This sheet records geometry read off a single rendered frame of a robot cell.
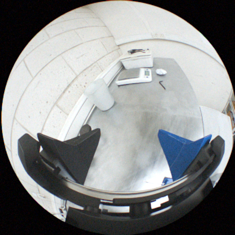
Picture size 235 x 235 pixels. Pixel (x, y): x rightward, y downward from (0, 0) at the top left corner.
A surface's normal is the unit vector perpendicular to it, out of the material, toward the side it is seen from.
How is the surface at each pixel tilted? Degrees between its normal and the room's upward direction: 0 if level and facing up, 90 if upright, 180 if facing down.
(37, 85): 90
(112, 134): 0
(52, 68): 90
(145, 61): 93
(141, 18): 90
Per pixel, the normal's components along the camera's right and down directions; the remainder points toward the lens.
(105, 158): -0.39, -0.52
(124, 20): -0.34, 0.85
